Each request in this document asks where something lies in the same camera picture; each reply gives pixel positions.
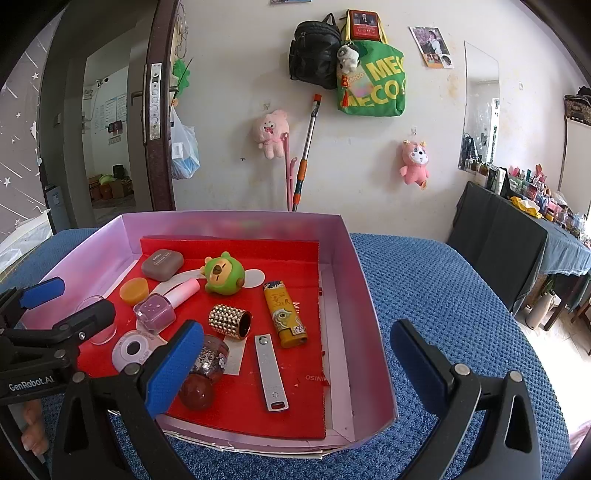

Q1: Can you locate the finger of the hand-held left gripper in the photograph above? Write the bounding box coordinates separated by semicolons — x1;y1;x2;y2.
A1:
0;277;66;329
0;300;116;373

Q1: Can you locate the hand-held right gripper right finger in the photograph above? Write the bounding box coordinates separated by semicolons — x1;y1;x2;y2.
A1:
389;318;541;480

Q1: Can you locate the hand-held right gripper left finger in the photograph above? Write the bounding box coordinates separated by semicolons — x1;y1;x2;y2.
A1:
51;319;205;480

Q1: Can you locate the clear glass cup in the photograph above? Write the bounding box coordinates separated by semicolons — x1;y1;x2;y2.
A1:
76;294;117;346

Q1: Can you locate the glitter bottle with red ball cap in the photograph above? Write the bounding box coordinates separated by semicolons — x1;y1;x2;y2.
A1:
179;335;230;411

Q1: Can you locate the pink round device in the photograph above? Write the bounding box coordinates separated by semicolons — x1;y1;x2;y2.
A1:
112;330;162;374

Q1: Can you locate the orange round tin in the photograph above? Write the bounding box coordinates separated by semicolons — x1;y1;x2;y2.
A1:
120;277;151;303

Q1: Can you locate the pink nail polish bottle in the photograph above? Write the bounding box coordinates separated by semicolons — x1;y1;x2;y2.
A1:
133;279;201;335

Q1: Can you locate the pink cardboard box red liner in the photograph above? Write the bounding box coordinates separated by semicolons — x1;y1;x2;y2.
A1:
21;210;399;459

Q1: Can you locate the gold studded case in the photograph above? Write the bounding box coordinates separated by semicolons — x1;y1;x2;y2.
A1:
208;304;254;341

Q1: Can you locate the brown earbuds case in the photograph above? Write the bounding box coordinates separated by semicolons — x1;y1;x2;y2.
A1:
141;249;184;282

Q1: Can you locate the silver nail clipper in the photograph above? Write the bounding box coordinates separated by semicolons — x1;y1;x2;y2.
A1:
254;333;290;413

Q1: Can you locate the green capybara toy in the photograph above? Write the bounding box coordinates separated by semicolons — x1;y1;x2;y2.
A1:
203;251;246;296

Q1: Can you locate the yellow lighter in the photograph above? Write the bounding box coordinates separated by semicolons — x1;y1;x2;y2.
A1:
263;280;308;349

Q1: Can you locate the person's left hand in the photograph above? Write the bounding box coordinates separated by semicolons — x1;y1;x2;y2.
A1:
21;401;49;453

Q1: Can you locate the white sheer cloth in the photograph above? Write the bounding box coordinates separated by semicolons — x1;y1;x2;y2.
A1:
0;210;54;273

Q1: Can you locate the red paper sheet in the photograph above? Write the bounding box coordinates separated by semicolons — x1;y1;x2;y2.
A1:
76;236;328;440

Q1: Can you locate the beige thermos bottle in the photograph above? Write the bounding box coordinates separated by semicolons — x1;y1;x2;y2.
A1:
526;291;555;329

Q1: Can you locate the star print curtain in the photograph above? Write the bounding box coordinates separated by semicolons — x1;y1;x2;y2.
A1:
0;9;65;232

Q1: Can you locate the black table cloth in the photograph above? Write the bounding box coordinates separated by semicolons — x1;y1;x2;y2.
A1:
447;181;550;315

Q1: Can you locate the dark wooden door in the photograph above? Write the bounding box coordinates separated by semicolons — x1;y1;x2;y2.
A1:
141;0;185;213

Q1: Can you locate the blue table cloth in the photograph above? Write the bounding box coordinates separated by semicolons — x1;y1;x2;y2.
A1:
538;217;591;278

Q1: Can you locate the pink bedding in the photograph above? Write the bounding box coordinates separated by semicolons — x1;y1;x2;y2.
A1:
568;425;591;462

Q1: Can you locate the yellow cloth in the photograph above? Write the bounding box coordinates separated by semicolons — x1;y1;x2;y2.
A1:
509;196;544;219

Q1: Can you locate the blue plastic bag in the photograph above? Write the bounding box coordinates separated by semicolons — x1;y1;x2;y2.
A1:
170;106;201;181

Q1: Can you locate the pink fox plush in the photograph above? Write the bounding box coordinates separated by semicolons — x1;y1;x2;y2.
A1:
399;140;431;190

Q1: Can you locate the pink pig plush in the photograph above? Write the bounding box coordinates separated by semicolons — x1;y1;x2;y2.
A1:
250;109;291;161

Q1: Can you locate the white wardrobe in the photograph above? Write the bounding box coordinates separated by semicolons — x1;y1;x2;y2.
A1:
558;113;591;217

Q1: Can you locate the green tote bag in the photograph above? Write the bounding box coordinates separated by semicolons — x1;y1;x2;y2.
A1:
336;41;408;117

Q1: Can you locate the patterned storage bag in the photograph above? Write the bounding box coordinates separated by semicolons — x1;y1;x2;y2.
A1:
563;95;591;125

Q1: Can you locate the panda plush charm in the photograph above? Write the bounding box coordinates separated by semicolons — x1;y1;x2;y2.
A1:
336;42;361;75

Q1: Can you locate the black backpack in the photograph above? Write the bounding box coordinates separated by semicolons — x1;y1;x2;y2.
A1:
289;13;345;90

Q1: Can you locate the metal mop handle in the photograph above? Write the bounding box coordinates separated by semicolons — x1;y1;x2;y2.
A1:
291;93;322;212

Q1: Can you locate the wall mirror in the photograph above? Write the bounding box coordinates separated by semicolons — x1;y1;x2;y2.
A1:
458;41;501;175

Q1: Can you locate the wall photo poster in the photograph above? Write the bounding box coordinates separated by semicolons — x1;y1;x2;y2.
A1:
409;25;455;70

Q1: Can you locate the red bag with yellow straps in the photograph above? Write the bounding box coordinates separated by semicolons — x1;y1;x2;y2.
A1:
342;9;386;44

